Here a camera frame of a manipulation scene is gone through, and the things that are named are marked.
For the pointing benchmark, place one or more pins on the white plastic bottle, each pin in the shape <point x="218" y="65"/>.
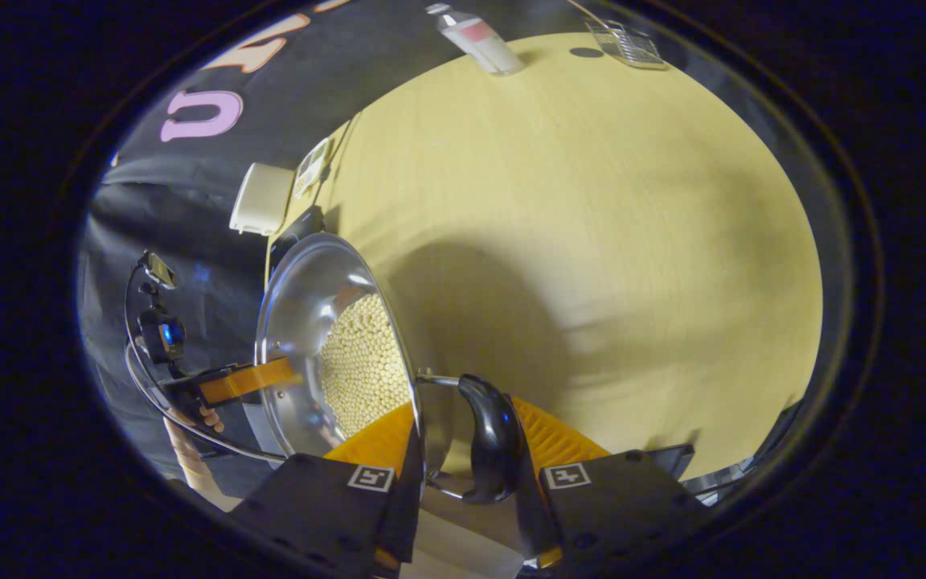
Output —
<point x="483" y="44"/>

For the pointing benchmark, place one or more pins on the black induction cooktop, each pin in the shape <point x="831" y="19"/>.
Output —
<point x="294" y="237"/>

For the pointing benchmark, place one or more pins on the black backdrop cloth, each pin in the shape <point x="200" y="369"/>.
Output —
<point x="190" y="193"/>

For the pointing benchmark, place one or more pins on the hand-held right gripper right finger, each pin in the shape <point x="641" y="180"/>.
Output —
<point x="531" y="519"/>

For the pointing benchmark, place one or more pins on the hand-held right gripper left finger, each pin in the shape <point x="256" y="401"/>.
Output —
<point x="407" y="515"/>

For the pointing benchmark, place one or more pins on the white toaster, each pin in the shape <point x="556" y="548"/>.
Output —
<point x="262" y="201"/>

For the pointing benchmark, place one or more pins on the clear glass cup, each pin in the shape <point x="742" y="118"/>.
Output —
<point x="628" y="44"/>

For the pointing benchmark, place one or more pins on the small dark disc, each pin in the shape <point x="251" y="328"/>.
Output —
<point x="586" y="52"/>

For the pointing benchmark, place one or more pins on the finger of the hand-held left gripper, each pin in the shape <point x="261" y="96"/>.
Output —
<point x="242" y="379"/>

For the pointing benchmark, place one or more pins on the wooden stick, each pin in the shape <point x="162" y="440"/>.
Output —
<point x="587" y="12"/>

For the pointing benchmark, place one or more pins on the white divided dish with beans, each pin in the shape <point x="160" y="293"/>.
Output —
<point x="312" y="167"/>

